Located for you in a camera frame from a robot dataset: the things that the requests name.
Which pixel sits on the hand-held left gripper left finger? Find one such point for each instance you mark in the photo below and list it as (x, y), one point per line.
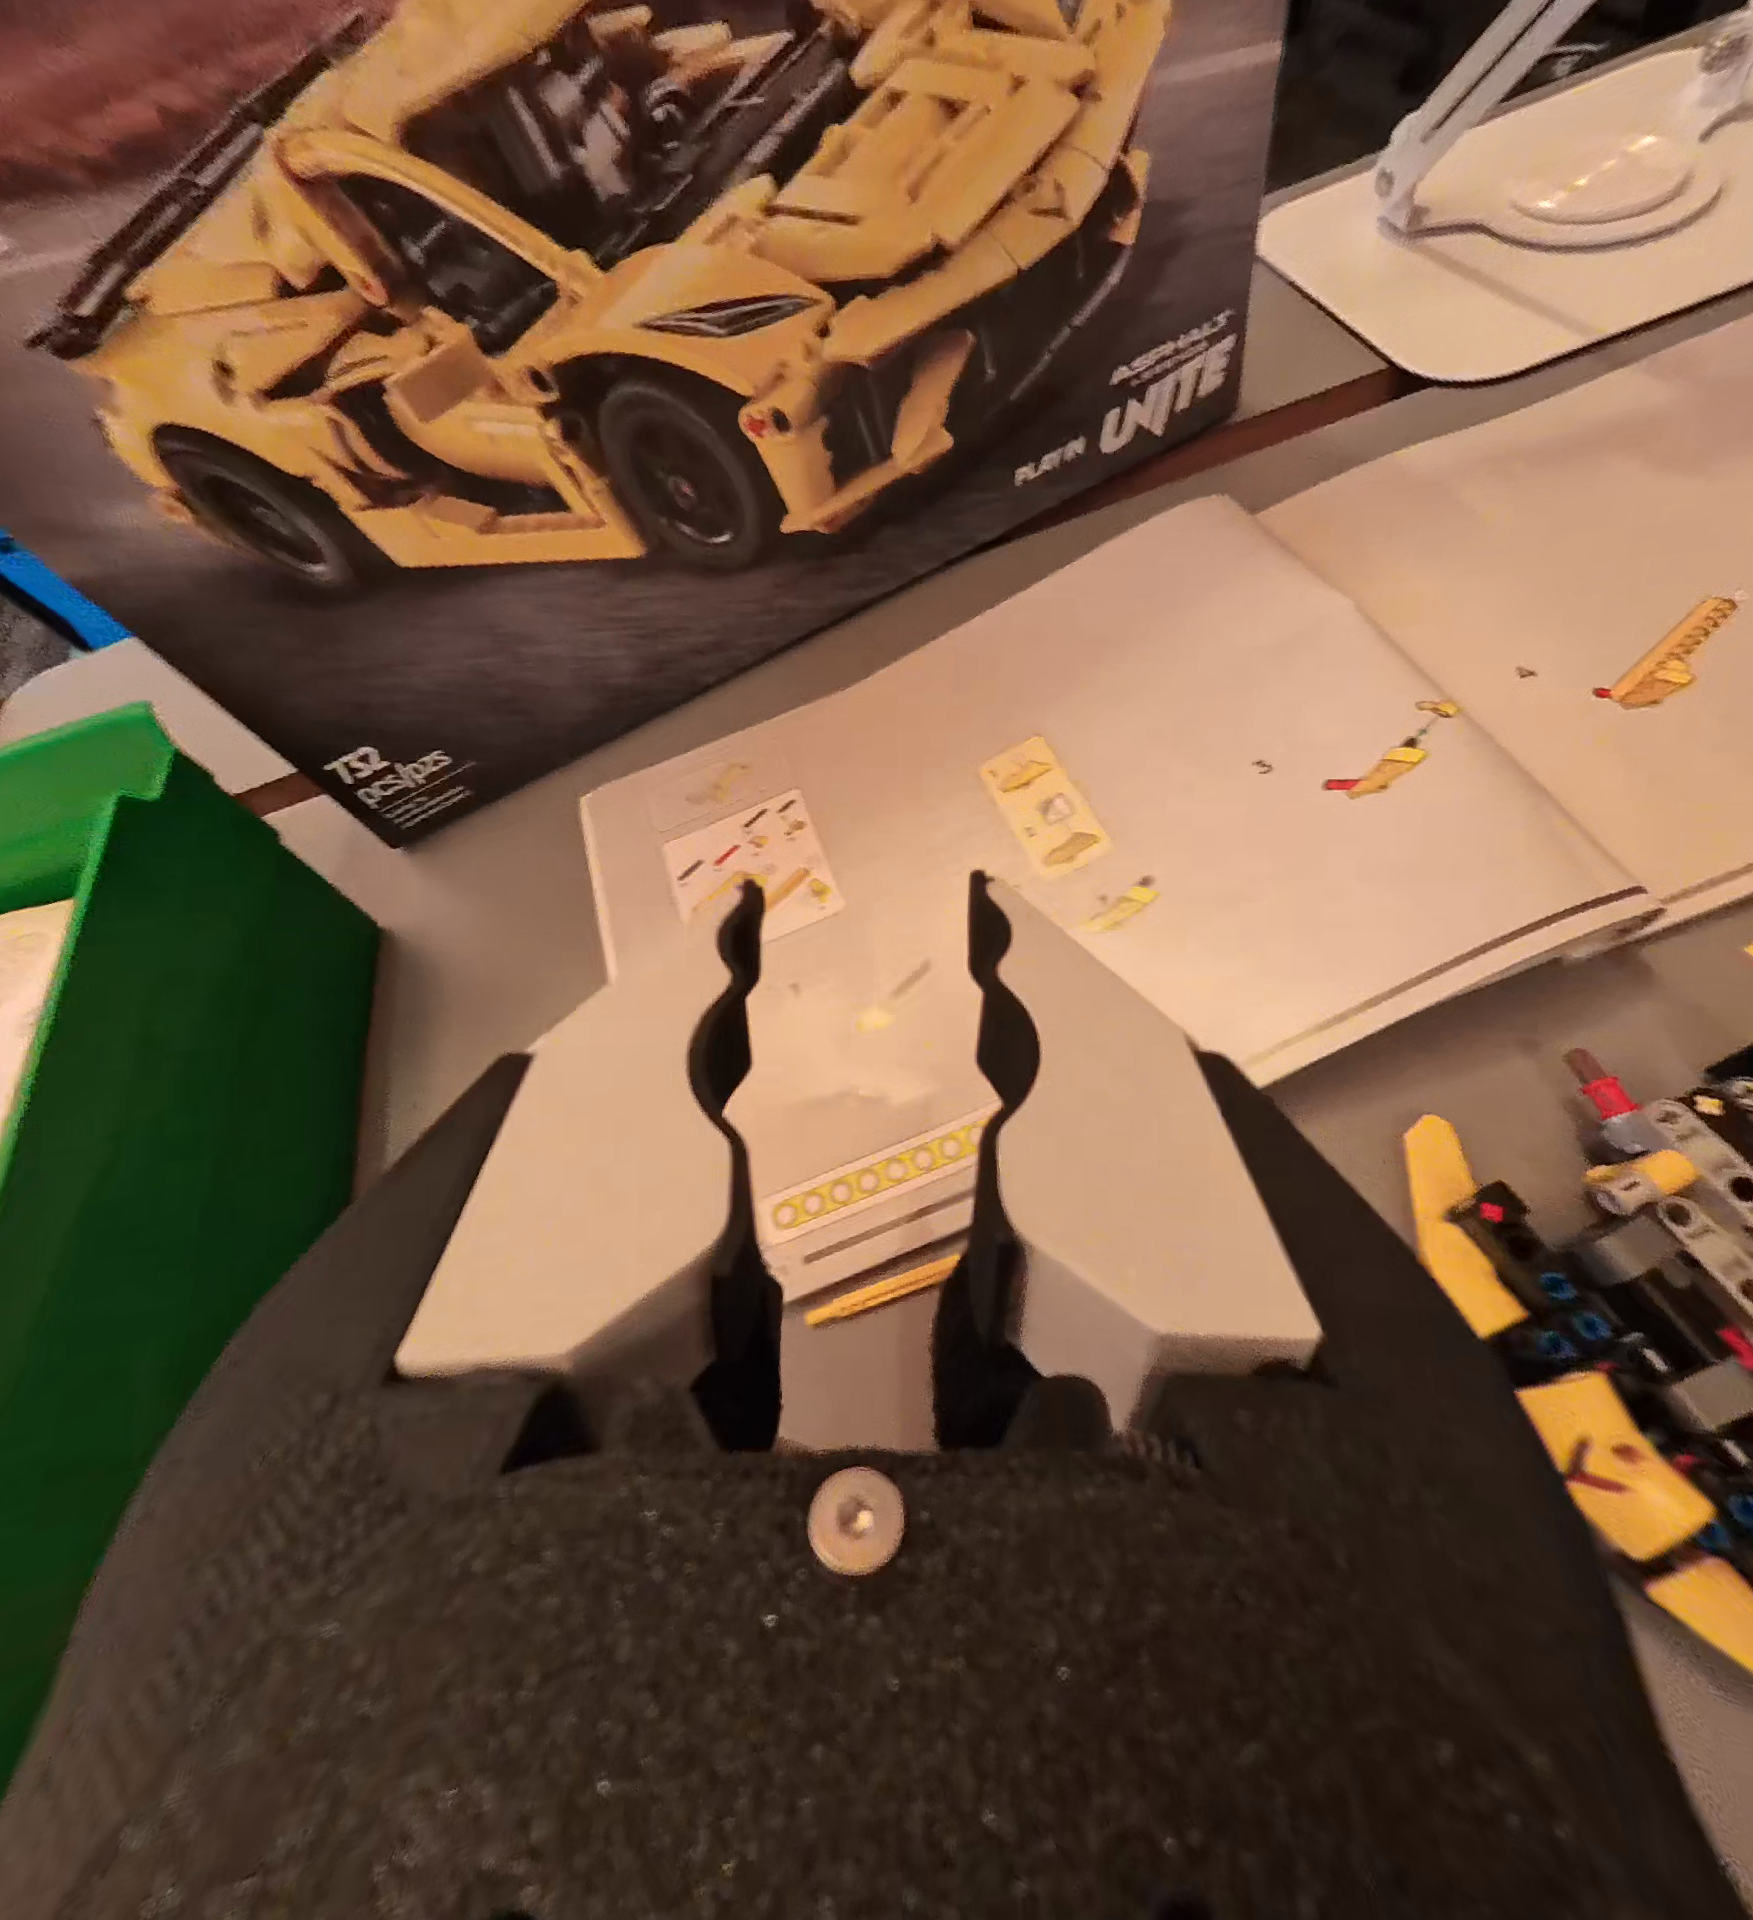
(576, 1200)

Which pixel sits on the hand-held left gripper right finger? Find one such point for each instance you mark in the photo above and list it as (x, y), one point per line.
(1147, 1200)

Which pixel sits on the white jointed stand arm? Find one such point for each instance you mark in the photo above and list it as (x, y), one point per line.
(1478, 106)

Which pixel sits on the yellow thin toy strip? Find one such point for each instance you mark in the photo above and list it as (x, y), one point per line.
(885, 1290)

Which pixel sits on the green storage bin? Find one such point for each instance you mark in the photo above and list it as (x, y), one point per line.
(187, 1049)

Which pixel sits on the yellow toy car model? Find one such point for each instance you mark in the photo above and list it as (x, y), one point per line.
(1688, 1275)

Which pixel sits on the dark toy box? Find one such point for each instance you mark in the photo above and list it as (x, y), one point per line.
(592, 599)

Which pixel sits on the blue plastic object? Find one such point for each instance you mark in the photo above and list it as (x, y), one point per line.
(38, 578)

